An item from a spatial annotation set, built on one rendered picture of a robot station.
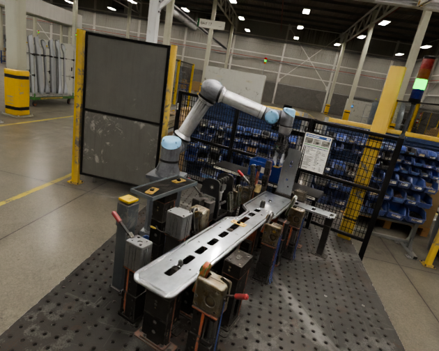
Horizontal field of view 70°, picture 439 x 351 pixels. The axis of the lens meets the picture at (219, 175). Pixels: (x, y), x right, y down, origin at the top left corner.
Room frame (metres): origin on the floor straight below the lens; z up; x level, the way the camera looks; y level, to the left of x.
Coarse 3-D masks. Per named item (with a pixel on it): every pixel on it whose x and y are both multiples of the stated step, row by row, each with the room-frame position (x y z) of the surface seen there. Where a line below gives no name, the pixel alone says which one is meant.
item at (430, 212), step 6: (438, 192) 4.41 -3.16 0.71; (438, 198) 4.41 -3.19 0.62; (432, 204) 4.42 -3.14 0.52; (438, 204) 4.41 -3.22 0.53; (342, 210) 4.80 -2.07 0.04; (426, 210) 4.42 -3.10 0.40; (432, 210) 4.42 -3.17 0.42; (366, 216) 4.48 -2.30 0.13; (426, 216) 4.42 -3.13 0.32; (432, 216) 4.42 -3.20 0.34; (378, 222) 4.64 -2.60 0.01; (384, 222) 4.47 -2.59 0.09; (390, 222) 4.45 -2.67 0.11; (426, 222) 4.42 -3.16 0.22; (420, 228) 4.46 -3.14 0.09; (426, 228) 4.40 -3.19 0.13; (420, 234) 4.41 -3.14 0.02; (426, 234) 4.40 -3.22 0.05
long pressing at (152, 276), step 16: (256, 208) 1.81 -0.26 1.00; (272, 208) 1.85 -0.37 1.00; (224, 224) 1.50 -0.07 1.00; (256, 224) 1.57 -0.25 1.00; (192, 240) 1.28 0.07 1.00; (208, 240) 1.30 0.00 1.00; (224, 240) 1.33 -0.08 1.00; (240, 240) 1.36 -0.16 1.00; (160, 256) 1.10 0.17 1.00; (176, 256) 1.12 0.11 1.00; (192, 256) 1.15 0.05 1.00; (208, 256) 1.17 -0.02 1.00; (144, 272) 0.98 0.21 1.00; (160, 272) 1.00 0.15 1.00; (176, 272) 1.02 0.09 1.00; (192, 272) 1.03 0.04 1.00; (160, 288) 0.91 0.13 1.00; (176, 288) 0.93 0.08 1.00
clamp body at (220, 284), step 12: (216, 276) 0.95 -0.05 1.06; (204, 288) 0.91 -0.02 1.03; (216, 288) 0.89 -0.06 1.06; (228, 288) 0.93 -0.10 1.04; (204, 300) 0.91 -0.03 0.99; (216, 300) 0.89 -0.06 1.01; (228, 300) 0.93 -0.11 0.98; (204, 312) 0.90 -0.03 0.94; (216, 312) 0.88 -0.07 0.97; (192, 324) 0.92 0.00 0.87; (204, 324) 0.90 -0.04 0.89; (216, 324) 0.91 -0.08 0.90; (192, 336) 0.91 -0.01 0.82; (204, 336) 0.91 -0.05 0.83; (216, 336) 0.92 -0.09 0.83; (192, 348) 0.91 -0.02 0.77; (204, 348) 0.89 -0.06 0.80; (216, 348) 0.94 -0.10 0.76
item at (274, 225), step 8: (272, 224) 1.51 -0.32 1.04; (264, 232) 1.51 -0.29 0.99; (272, 232) 1.49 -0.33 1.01; (280, 232) 1.49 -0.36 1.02; (264, 240) 1.51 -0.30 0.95; (272, 240) 1.49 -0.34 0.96; (280, 240) 1.51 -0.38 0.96; (264, 248) 1.51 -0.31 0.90; (272, 248) 1.48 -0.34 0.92; (264, 256) 1.50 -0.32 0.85; (272, 256) 1.50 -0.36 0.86; (256, 264) 1.51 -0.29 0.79; (264, 264) 1.50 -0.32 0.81; (272, 264) 1.49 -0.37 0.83; (256, 272) 1.51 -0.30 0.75; (264, 272) 1.49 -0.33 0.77; (256, 280) 1.50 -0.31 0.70; (264, 280) 1.48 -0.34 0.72
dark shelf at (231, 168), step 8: (216, 168) 2.52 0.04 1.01; (224, 168) 2.49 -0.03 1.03; (232, 168) 2.53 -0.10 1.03; (240, 168) 2.58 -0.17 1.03; (240, 176) 2.42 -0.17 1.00; (248, 176) 2.39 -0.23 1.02; (272, 184) 2.29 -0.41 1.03; (296, 184) 2.40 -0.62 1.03; (312, 192) 2.25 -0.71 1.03; (320, 192) 2.28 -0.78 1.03; (312, 200) 2.16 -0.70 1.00
